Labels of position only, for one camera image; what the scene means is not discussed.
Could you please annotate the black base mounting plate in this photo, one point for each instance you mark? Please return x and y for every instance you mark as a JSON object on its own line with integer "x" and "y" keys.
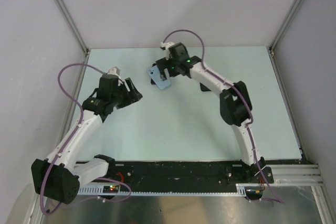
{"x": 186, "y": 188}

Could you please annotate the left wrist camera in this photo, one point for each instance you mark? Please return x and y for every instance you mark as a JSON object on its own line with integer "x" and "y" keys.
{"x": 110, "y": 81}

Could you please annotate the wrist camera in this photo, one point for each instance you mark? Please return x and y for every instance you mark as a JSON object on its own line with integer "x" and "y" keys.
{"x": 173, "y": 50}
{"x": 110, "y": 81}

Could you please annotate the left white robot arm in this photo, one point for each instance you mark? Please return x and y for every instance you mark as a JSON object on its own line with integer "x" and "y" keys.
{"x": 57, "y": 177}

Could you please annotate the white slotted cable duct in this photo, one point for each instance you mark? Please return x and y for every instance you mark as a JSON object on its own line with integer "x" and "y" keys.
{"x": 106, "y": 189}

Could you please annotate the dark phone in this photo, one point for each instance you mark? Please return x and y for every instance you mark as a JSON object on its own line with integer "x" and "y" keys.
{"x": 152, "y": 82}

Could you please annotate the light blue phone case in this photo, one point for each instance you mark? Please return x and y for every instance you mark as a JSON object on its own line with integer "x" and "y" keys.
{"x": 161, "y": 84}

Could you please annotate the aluminium frame post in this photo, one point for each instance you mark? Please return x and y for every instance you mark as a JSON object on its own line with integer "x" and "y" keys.
{"x": 294, "y": 8}
{"x": 61, "y": 5}

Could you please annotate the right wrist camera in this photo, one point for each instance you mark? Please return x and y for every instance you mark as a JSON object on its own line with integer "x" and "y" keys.
{"x": 173, "y": 50}

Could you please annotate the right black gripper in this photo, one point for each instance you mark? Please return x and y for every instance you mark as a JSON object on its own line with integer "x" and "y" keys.
{"x": 164, "y": 64}

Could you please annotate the aluminium front rail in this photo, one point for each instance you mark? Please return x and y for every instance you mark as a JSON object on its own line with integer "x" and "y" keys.
{"x": 296, "y": 174}

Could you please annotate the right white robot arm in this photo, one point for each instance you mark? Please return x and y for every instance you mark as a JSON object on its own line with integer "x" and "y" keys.
{"x": 234, "y": 102}

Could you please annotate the right aluminium frame post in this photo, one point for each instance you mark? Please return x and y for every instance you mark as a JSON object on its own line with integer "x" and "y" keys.
{"x": 294, "y": 8}

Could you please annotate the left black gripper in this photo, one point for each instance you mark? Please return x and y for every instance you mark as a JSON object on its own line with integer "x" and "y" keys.
{"x": 133, "y": 96}

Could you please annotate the left aluminium frame post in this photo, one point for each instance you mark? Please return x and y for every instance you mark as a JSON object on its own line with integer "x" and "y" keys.
{"x": 61, "y": 5}

